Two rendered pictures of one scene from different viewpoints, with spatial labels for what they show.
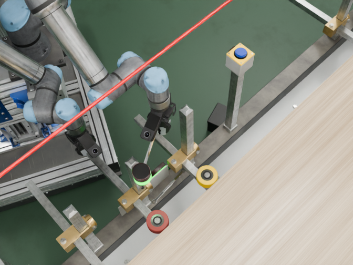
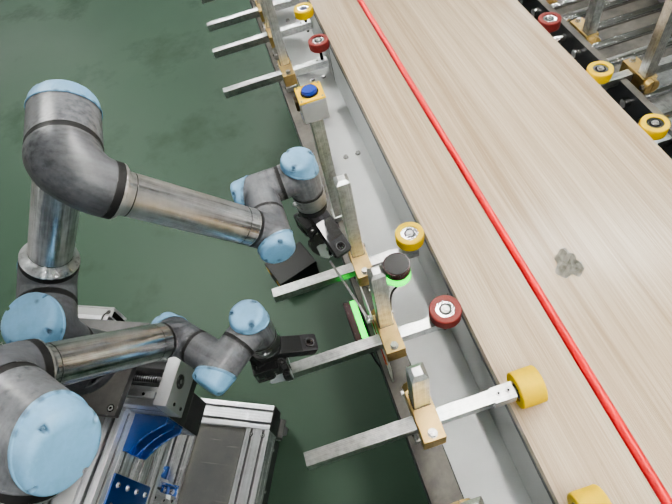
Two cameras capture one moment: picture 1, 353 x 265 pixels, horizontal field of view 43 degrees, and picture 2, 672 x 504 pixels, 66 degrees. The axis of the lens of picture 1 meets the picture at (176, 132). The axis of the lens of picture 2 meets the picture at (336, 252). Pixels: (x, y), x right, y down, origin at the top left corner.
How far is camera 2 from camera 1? 85 cm
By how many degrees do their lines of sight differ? 28
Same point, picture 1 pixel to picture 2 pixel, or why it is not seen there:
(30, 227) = not seen: outside the picture
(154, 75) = (296, 157)
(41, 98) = (205, 349)
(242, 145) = (362, 221)
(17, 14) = (42, 314)
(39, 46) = not seen: hidden behind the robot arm
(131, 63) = (254, 182)
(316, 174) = (460, 135)
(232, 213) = (472, 225)
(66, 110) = (253, 314)
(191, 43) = (165, 265)
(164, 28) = (121, 286)
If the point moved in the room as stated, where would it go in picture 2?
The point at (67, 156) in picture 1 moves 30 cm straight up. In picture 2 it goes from (224, 476) to (191, 456)
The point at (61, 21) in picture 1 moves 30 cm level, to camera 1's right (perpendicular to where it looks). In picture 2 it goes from (158, 185) to (244, 72)
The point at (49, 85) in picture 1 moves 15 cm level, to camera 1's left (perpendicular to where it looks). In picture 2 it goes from (189, 331) to (148, 399)
